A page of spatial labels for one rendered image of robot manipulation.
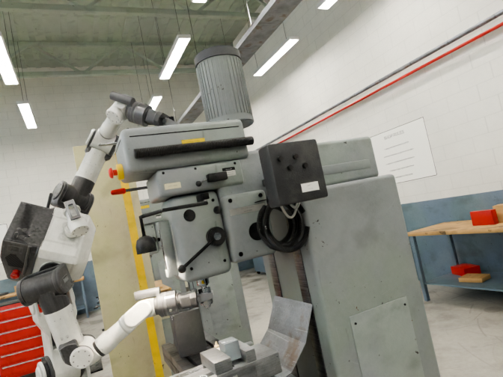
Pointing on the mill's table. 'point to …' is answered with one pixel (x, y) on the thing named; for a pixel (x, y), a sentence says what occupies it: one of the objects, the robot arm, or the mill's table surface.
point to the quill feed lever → (213, 236)
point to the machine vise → (244, 364)
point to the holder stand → (188, 331)
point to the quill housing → (196, 237)
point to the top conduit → (192, 146)
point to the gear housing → (177, 186)
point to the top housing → (202, 132)
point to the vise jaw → (216, 361)
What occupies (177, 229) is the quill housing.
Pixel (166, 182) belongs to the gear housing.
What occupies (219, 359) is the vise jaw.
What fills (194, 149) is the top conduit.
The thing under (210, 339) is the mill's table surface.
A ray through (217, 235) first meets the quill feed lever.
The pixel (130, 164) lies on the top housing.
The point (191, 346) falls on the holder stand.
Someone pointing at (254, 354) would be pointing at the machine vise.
